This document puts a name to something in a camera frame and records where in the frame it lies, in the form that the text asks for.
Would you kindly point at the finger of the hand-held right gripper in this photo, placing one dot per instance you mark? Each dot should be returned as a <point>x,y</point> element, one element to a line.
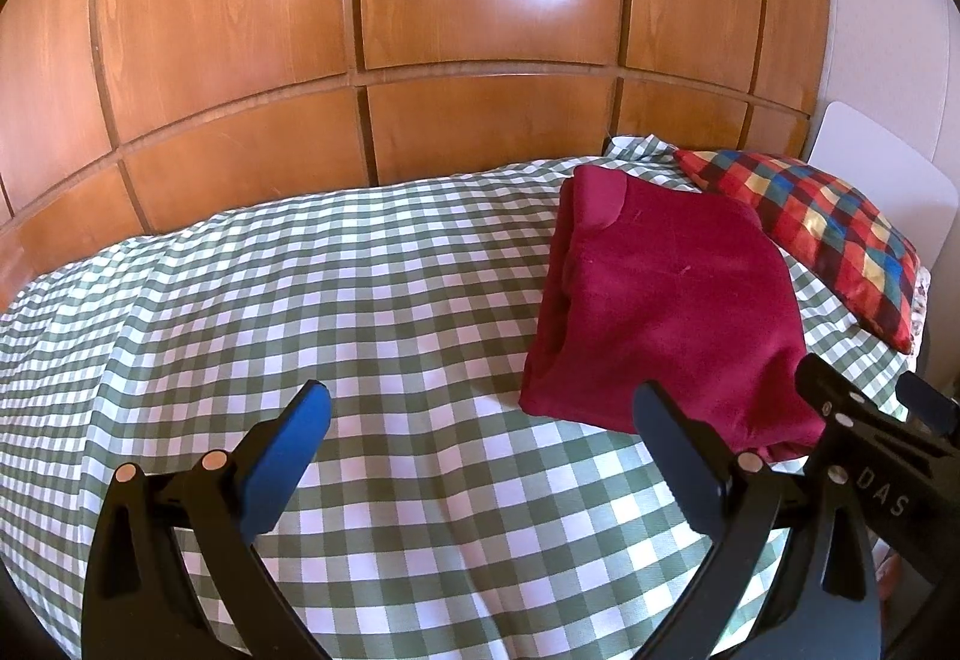
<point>825,386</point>
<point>930,405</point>

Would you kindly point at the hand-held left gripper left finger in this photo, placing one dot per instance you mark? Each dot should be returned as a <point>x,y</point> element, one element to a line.
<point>289,439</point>

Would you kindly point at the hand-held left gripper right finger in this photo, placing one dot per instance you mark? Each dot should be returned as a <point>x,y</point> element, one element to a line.
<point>679,457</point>

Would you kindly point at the dark red fleece garment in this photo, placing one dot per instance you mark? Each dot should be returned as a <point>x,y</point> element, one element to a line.
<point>675,300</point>

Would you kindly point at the green checkered bed sheet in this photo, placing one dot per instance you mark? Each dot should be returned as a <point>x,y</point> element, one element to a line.
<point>300,300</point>

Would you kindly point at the colourful plaid pillow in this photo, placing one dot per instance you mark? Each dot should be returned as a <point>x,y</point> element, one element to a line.
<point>825,217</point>

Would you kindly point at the white headboard panel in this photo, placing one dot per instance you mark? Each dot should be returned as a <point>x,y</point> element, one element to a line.
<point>885,165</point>

